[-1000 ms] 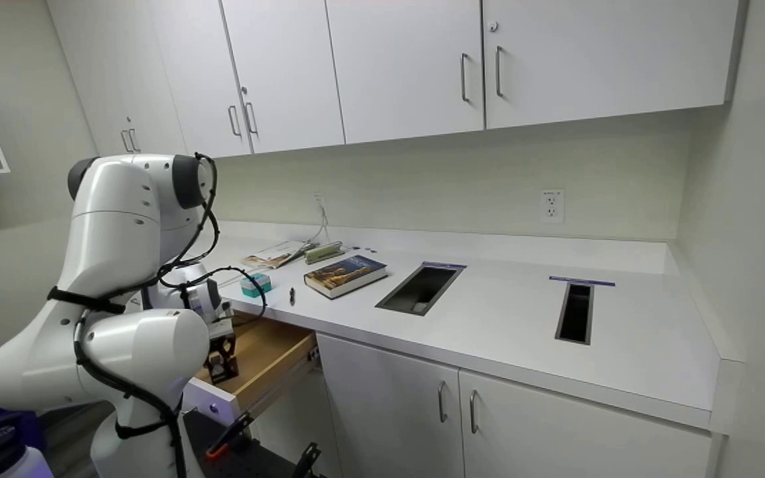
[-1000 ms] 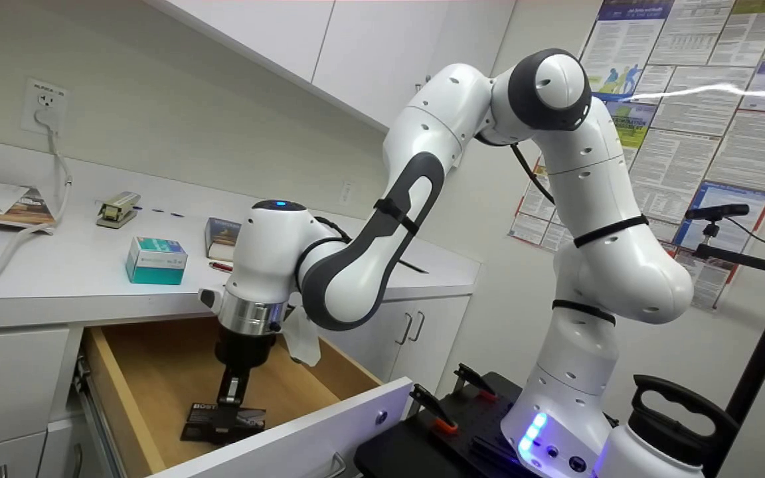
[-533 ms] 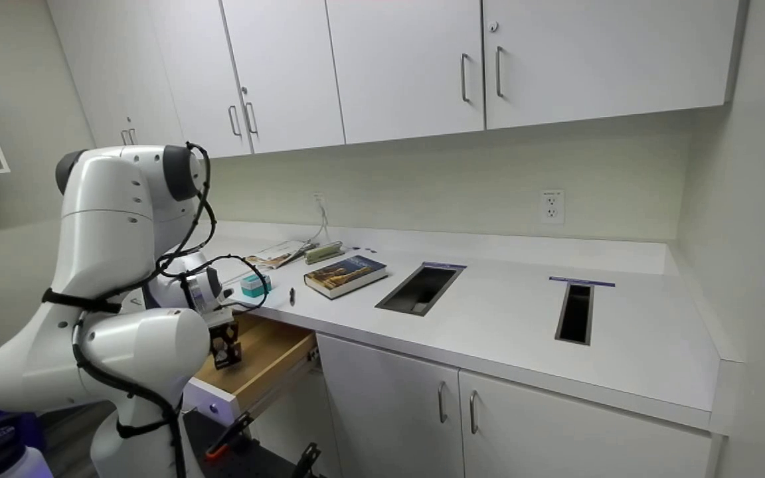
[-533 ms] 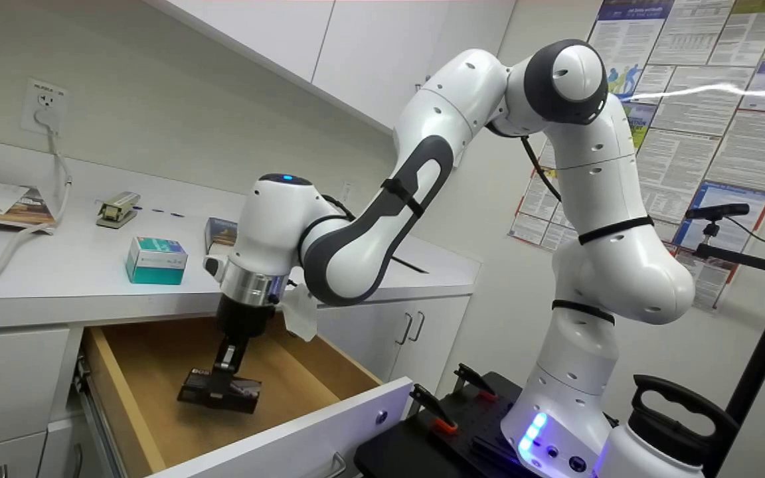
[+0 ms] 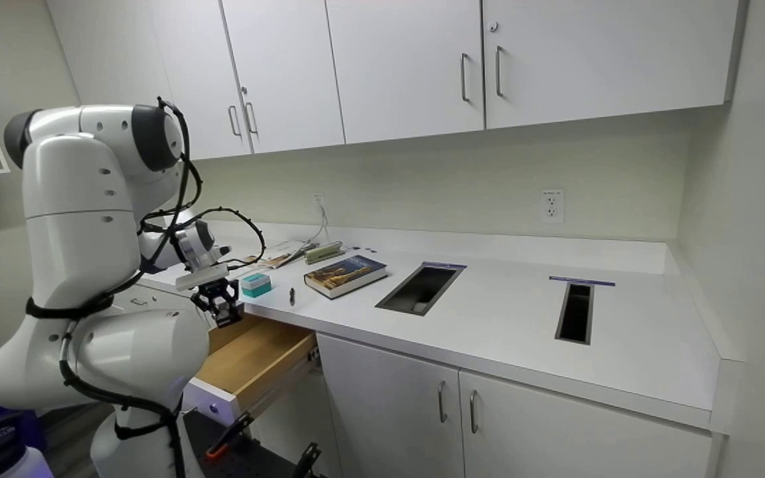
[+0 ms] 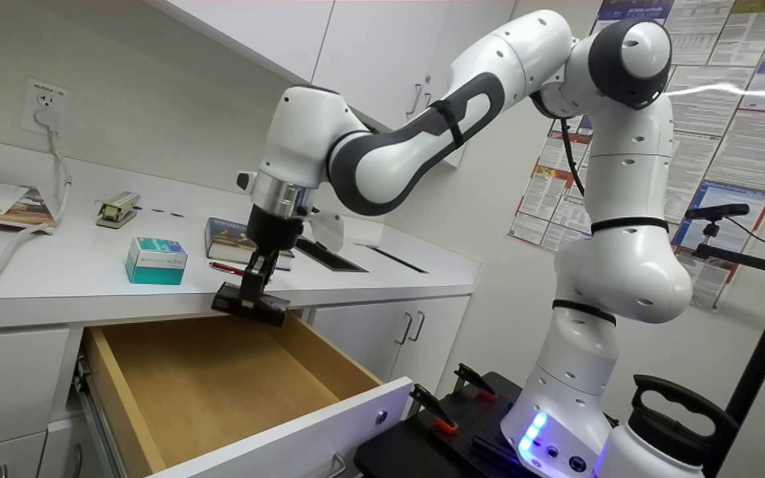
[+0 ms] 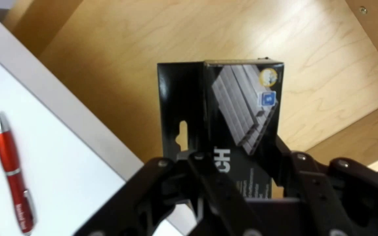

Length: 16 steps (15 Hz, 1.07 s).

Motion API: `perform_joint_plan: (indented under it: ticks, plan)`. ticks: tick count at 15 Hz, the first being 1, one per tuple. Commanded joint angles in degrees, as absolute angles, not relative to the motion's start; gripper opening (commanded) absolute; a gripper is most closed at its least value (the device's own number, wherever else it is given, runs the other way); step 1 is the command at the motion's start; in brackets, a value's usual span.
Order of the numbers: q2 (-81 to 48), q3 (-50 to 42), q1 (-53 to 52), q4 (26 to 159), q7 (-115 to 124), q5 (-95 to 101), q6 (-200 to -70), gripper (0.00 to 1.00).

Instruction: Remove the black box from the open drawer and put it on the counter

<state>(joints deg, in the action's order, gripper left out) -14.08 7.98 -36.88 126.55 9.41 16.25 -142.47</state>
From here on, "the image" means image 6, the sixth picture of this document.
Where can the black camera stand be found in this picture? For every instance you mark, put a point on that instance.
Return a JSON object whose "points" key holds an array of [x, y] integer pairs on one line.
{"points": [[759, 345]]}

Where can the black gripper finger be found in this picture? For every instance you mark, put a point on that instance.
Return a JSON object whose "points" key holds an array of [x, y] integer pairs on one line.
{"points": [[253, 271], [273, 267]]}

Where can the blue bordered wall poster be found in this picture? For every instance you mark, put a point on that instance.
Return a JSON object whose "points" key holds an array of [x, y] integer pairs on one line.
{"points": [[728, 208]]}

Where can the blue header wall poster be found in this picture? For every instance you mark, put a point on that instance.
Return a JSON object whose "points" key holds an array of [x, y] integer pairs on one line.
{"points": [[637, 8]]}

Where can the white lower cabinet door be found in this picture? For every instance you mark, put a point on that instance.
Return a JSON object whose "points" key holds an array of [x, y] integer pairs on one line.
{"points": [[441, 341], [358, 335]]}

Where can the black clamp red tip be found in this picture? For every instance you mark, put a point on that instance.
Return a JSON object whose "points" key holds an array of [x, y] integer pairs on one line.
{"points": [[437, 413], [477, 381]]}

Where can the stack of papers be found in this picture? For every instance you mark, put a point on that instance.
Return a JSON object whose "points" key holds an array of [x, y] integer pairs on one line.
{"points": [[0, 208]]}

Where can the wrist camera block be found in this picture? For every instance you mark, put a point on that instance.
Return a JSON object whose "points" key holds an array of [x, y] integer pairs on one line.
{"points": [[324, 230]]}

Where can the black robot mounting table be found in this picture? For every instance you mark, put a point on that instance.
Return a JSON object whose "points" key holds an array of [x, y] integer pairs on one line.
{"points": [[437, 442]]}

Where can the white wall outlet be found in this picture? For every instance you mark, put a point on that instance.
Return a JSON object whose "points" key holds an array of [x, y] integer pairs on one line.
{"points": [[44, 106]]}

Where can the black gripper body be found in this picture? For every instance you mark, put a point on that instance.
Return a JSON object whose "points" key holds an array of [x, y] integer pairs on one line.
{"points": [[274, 230]]}

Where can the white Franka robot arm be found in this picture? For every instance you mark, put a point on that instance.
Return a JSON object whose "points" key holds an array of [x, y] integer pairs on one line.
{"points": [[623, 267]]}

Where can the open wooden drawer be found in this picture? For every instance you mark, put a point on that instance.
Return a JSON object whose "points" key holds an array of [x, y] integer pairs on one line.
{"points": [[213, 389]]}

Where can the white text wall poster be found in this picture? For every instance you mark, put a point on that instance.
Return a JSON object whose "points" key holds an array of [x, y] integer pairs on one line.
{"points": [[759, 150], [706, 115]]}

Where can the red pen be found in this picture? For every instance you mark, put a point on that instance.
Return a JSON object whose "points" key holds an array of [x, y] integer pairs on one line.
{"points": [[224, 267]]}

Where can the beige stapler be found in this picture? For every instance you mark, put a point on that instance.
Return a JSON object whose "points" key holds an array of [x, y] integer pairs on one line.
{"points": [[117, 210]]}

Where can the wall poster with red print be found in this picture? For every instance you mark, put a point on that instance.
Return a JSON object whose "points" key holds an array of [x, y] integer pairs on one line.
{"points": [[546, 199]]}

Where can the small teal box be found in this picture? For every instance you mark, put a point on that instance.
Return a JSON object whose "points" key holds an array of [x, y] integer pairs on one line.
{"points": [[156, 261]]}

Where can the yellow header wall poster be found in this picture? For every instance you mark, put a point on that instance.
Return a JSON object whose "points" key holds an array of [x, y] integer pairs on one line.
{"points": [[749, 29]]}

